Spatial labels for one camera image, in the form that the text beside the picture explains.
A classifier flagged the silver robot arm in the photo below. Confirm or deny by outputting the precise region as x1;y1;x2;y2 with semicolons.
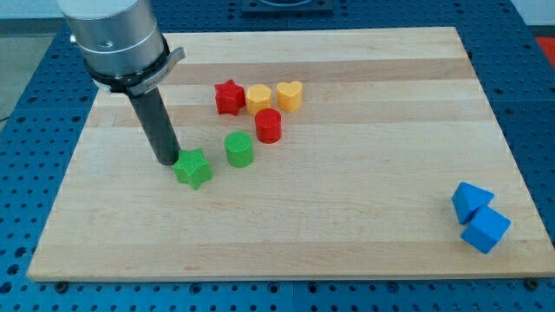
57;0;186;97

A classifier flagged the blue triangle block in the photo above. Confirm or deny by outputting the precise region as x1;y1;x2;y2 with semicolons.
452;181;494;224

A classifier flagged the blue cube block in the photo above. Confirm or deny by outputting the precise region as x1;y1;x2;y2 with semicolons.
460;205;512;254

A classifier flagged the red cylinder block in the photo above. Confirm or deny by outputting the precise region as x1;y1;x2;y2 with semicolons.
255;108;282;144

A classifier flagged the green cylinder block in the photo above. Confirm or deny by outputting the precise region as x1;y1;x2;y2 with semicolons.
224;131;254;168

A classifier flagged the yellow hexagon block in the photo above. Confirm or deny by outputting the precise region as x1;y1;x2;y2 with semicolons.
245;84;272;115

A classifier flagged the yellow heart block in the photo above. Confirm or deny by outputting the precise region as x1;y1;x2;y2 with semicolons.
277;81;304;113

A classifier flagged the red star block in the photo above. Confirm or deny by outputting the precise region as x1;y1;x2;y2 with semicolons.
214;79;245;116

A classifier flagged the green star block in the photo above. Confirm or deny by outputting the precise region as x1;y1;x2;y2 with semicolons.
173;148;212;190

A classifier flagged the wooden board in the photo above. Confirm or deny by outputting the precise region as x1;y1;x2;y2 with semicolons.
28;27;554;282

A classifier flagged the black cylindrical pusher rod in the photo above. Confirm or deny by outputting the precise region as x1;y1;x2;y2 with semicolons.
130;88;180;166

